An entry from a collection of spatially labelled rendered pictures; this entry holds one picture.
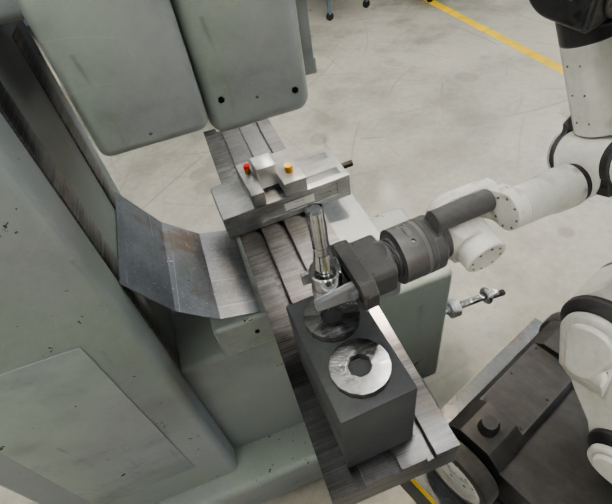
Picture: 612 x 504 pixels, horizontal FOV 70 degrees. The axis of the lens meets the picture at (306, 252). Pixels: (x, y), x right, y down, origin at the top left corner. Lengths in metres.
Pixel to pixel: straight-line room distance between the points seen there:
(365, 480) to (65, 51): 0.78
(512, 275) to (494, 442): 1.24
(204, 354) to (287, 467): 0.58
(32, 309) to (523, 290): 1.96
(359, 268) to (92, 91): 0.47
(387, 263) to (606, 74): 0.41
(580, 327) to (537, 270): 1.49
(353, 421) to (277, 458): 1.00
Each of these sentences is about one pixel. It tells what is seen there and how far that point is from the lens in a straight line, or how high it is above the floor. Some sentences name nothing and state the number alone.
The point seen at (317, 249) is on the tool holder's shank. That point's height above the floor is 1.31.
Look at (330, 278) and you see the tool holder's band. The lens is 0.61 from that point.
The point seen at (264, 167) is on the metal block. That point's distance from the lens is 1.12.
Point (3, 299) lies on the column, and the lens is 0.87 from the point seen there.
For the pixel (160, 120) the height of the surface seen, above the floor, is 1.38.
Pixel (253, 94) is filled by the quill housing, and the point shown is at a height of 1.37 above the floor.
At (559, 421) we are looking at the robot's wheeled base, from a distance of 1.33.
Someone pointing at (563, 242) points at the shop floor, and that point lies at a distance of 2.55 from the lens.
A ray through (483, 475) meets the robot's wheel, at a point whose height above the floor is 0.58.
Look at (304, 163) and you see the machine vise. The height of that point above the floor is 1.02.
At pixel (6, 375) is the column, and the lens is 1.03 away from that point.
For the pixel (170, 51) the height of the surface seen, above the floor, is 1.48.
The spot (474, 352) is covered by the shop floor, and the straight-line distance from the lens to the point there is 2.03.
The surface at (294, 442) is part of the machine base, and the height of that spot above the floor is 0.20.
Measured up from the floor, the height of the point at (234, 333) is 0.84.
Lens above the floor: 1.72
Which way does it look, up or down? 46 degrees down
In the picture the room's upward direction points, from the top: 11 degrees counter-clockwise
